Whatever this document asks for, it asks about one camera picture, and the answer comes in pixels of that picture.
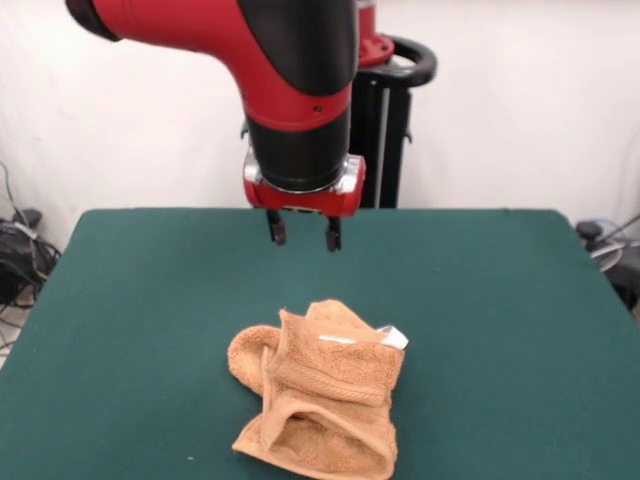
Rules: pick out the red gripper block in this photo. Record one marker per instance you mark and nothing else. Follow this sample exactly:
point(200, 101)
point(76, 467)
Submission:
point(300, 202)

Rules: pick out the tan terry towel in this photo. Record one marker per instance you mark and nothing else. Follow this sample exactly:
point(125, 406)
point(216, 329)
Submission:
point(330, 370)

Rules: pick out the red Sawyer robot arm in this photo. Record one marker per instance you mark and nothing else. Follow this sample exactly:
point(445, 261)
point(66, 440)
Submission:
point(290, 75)

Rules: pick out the dark green table cloth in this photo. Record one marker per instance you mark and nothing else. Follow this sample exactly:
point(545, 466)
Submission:
point(125, 325)

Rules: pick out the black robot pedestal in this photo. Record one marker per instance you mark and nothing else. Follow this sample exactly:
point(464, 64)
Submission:
point(367, 125)

